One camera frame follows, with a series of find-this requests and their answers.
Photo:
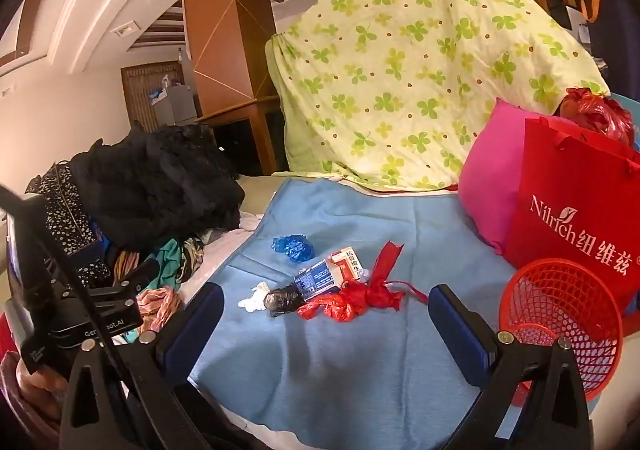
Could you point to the wooden lattice door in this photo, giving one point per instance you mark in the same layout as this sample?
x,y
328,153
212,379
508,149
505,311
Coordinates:
x,y
135,94

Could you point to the green clover print quilt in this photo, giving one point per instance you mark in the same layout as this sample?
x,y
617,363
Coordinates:
x,y
400,54

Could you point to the beige cushion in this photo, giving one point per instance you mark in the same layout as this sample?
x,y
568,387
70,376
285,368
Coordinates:
x,y
252,192

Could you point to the red paper shopping bag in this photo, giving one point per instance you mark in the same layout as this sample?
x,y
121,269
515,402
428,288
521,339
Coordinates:
x,y
565,190

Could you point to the person's left hand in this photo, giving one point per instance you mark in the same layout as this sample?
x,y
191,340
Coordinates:
x,y
37,384

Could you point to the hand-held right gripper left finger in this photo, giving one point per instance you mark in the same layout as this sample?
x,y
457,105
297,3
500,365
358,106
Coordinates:
x,y
197,330

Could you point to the white crumpled tissue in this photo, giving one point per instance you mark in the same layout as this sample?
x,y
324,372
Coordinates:
x,y
255,300

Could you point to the grey box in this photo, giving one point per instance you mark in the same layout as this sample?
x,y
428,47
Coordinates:
x,y
175,104

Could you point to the light pink bed sheet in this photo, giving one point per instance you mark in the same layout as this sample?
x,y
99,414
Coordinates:
x,y
220,250

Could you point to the wooden pillar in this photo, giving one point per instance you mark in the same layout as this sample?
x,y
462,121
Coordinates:
x,y
220,29

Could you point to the teal garment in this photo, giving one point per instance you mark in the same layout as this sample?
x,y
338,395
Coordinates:
x,y
170,260

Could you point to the large red plastic bag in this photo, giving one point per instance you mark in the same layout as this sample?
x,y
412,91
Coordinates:
x,y
595,112

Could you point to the black crumpled plastic bag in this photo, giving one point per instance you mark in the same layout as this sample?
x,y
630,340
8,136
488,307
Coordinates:
x,y
282,301

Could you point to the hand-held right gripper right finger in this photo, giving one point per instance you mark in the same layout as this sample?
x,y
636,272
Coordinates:
x,y
457,335

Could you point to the black garment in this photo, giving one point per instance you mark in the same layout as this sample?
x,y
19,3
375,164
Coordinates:
x,y
160,190

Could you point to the light blue blanket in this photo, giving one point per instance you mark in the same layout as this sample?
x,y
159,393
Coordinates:
x,y
350,380

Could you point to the red and white carton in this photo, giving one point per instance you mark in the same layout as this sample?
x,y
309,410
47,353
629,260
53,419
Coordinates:
x,y
347,262

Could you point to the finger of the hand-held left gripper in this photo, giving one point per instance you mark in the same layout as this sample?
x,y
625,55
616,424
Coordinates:
x,y
140,276

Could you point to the orange pink cloth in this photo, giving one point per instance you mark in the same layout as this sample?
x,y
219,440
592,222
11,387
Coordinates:
x,y
160,305

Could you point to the blue printed carton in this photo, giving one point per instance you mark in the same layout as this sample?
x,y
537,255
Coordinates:
x,y
315,280

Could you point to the red mesh plastic basket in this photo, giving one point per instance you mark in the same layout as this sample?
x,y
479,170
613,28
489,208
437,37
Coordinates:
x,y
590,330

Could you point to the red knotted plastic bag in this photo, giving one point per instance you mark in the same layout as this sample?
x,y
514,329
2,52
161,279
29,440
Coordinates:
x,y
380,292

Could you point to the dark floral garment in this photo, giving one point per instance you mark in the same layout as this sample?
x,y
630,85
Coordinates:
x,y
65,220

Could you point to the magenta pillow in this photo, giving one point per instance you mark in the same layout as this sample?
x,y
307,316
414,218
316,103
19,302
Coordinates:
x,y
490,190

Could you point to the red crumpled plastic bag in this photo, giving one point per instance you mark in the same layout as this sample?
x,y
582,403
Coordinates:
x,y
330,307

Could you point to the blue plastic bag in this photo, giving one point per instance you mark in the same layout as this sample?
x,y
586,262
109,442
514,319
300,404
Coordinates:
x,y
294,248

